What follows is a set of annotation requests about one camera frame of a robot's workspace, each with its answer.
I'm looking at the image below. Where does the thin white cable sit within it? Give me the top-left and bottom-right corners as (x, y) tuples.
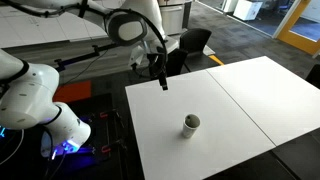
(0, 128), (26, 166)

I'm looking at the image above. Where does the orange framed door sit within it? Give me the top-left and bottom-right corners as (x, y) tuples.
(276, 0), (320, 56)

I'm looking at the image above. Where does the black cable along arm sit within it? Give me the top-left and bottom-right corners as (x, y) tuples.
(0, 0), (169, 81)

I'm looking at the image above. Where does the white panel board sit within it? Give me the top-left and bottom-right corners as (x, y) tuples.
(0, 4), (109, 49)

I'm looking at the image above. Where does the small white box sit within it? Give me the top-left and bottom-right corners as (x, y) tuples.
(221, 0), (239, 14)

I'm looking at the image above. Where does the white paper cup with print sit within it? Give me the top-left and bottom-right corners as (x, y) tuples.
(181, 113), (202, 139)

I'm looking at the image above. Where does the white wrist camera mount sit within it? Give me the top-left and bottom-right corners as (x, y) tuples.
(129, 45), (148, 68)

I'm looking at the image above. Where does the black office chair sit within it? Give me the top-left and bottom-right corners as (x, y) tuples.
(304, 63), (320, 89)
(165, 48), (191, 78)
(179, 28), (213, 56)

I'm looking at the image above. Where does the yellow floor tape strip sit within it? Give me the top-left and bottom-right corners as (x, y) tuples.
(208, 54), (225, 67)

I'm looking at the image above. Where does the black camera boom rod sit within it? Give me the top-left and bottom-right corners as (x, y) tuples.
(53, 42), (119, 73)

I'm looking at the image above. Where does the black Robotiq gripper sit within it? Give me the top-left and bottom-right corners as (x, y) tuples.
(146, 45), (169, 92)

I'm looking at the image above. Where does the white storage box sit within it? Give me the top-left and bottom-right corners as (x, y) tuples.
(233, 0), (264, 22)

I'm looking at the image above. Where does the orange floor mat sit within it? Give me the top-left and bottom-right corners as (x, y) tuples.
(52, 79), (93, 104)

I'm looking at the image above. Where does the black robot stand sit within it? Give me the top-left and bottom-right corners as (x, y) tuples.
(0, 93), (134, 180)

